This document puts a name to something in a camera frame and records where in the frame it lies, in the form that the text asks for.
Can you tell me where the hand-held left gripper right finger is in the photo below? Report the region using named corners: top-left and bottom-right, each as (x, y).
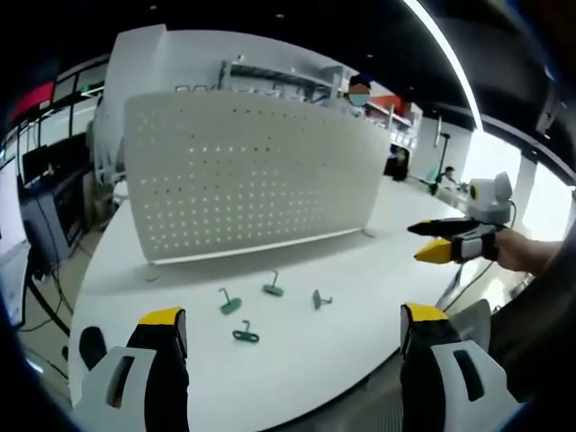
top-left (399, 302), bottom-right (509, 432)

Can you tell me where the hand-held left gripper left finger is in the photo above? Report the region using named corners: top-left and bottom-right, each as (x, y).
top-left (74, 307), bottom-right (190, 432)

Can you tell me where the green hook assembly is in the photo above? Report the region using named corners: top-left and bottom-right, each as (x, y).
top-left (311, 289), bottom-right (334, 312)
top-left (231, 319), bottom-right (262, 345)
top-left (217, 287), bottom-right (243, 318)
top-left (262, 269), bottom-right (286, 298)

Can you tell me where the white perforated mounting plate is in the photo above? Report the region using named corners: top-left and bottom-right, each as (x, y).
top-left (122, 89), bottom-right (391, 283)

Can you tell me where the person's right hand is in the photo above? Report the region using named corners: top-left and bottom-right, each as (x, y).
top-left (493, 228), bottom-right (531, 273)

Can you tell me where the black tripod stand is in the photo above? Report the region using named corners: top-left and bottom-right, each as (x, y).
top-left (432, 115), bottom-right (452, 193)

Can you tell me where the black box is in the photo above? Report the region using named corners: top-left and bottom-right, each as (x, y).
top-left (382, 147), bottom-right (411, 182)

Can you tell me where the person's dark clothing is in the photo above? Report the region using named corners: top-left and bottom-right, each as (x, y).
top-left (488, 242), bottom-right (576, 404)

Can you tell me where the white ceiling light strip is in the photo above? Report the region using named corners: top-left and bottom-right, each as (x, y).
top-left (401, 0), bottom-right (486, 132)

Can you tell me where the dark grey desk cabinet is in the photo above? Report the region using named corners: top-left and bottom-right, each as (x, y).
top-left (18, 169), bottom-right (89, 265)

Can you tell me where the metal shelving rack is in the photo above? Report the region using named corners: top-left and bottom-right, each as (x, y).
top-left (219, 57), bottom-right (348, 109)

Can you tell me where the black monitor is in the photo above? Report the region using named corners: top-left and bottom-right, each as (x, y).
top-left (21, 144), bottom-right (50, 186)

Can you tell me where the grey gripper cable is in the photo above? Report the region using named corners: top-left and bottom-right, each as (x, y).
top-left (435, 258), bottom-right (496, 312)

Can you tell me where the red wall sign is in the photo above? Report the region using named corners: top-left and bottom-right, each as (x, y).
top-left (7, 79), bottom-right (58, 125)

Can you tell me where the white partition wall panel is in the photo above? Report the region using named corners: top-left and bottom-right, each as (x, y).
top-left (103, 22), bottom-right (168, 181)

